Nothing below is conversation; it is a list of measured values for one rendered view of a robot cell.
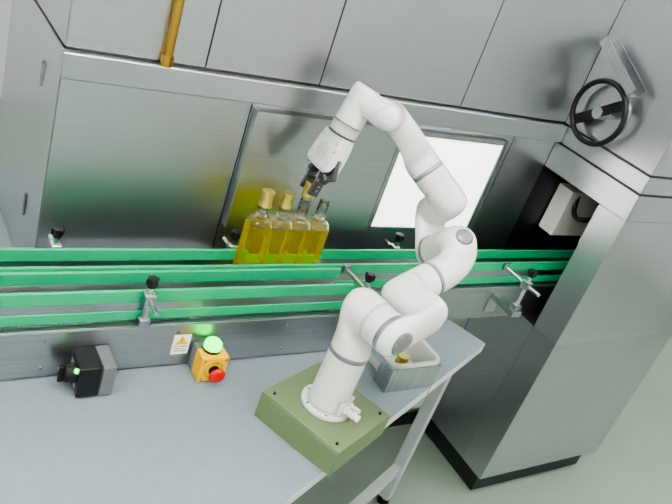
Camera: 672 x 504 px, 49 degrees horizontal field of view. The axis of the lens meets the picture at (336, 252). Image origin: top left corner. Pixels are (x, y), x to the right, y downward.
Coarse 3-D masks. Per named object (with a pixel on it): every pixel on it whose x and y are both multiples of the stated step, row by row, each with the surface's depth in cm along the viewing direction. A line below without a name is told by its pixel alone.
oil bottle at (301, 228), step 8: (288, 216) 194; (296, 216) 192; (296, 224) 191; (304, 224) 192; (296, 232) 192; (304, 232) 193; (296, 240) 194; (304, 240) 195; (288, 248) 194; (296, 248) 195; (288, 256) 195; (296, 256) 197
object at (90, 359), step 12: (84, 348) 162; (96, 348) 164; (108, 348) 165; (72, 360) 162; (84, 360) 159; (96, 360) 160; (108, 360) 161; (84, 372) 157; (96, 372) 159; (108, 372) 160; (72, 384) 162; (84, 384) 159; (96, 384) 160; (108, 384) 162; (84, 396) 161
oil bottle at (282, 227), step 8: (272, 216) 190; (272, 224) 189; (280, 224) 188; (288, 224) 190; (272, 232) 189; (280, 232) 189; (288, 232) 191; (272, 240) 190; (280, 240) 191; (288, 240) 192; (272, 248) 191; (280, 248) 192; (264, 256) 192; (272, 256) 193; (280, 256) 194
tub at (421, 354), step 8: (416, 344) 210; (424, 344) 208; (408, 352) 212; (416, 352) 210; (424, 352) 207; (432, 352) 205; (392, 360) 195; (416, 360) 210; (424, 360) 207; (432, 360) 205; (400, 368) 194
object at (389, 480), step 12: (444, 384) 240; (432, 396) 243; (420, 408) 247; (432, 408) 244; (420, 420) 248; (408, 432) 252; (420, 432) 249; (408, 444) 253; (408, 456) 254; (396, 468) 256; (384, 480) 249; (396, 480) 260; (372, 492) 242; (384, 492) 264
